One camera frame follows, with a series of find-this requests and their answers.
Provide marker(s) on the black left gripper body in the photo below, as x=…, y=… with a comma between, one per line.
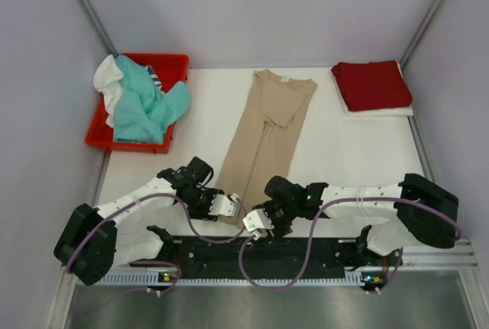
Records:
x=199, y=202

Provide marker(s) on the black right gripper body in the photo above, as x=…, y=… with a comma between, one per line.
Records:
x=281, y=217

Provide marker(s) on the beige t-shirt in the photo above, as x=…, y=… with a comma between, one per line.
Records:
x=266, y=137

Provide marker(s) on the teal t-shirt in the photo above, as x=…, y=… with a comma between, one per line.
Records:
x=144, y=112

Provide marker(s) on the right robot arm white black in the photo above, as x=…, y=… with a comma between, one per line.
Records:
x=375, y=221

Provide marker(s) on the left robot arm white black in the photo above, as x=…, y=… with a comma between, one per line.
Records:
x=98, y=239

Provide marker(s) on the red plastic bin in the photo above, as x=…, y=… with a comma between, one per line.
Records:
x=170, y=68

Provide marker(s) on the red white blue striped shirt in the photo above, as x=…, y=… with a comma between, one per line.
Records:
x=158, y=85

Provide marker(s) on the white t-shirt in bin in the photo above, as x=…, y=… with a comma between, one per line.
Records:
x=107, y=81

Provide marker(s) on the folded red t-shirt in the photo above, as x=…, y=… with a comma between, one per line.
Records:
x=372, y=82

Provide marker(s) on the folded white t-shirt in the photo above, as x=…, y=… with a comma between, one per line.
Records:
x=397, y=111

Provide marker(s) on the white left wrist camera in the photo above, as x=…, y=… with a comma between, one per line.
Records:
x=224, y=205

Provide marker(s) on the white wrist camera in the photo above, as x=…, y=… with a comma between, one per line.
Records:
x=224, y=205
x=257, y=221

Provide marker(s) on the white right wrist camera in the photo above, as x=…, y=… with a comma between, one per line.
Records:
x=257, y=221

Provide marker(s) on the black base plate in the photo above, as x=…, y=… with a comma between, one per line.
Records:
x=269, y=258

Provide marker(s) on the light blue cable duct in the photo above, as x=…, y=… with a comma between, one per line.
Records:
x=152, y=277

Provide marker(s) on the right aluminium side rail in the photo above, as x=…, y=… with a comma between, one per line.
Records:
x=428, y=146

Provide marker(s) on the aluminium front rail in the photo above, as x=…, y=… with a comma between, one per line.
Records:
x=439, y=258

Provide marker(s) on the left aluminium corner post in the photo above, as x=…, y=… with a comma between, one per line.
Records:
x=98, y=27

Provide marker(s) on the aluminium corner post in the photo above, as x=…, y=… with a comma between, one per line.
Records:
x=98, y=27
x=420, y=32

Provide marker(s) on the right aluminium corner post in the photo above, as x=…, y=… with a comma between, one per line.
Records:
x=420, y=32

